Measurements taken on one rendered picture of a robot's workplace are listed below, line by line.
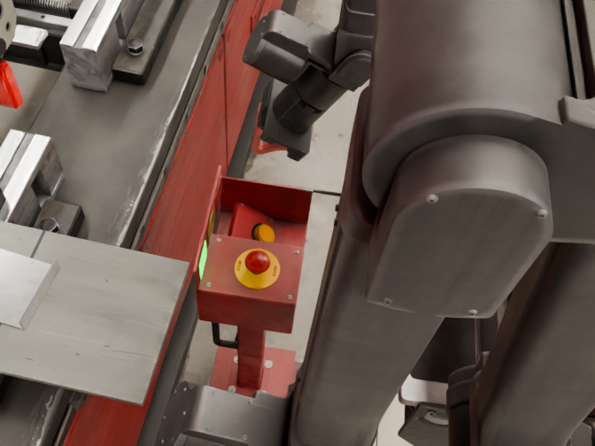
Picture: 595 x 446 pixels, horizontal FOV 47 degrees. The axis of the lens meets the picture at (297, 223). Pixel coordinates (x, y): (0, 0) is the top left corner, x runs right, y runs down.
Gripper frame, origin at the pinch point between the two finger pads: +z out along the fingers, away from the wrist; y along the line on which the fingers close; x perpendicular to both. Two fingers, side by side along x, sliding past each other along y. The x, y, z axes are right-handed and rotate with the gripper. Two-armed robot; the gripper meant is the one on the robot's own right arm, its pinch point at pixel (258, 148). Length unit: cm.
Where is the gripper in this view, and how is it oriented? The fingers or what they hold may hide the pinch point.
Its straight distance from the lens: 94.6
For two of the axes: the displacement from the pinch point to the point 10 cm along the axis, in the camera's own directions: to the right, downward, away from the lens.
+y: -1.2, 8.4, -5.3
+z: -5.1, 4.1, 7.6
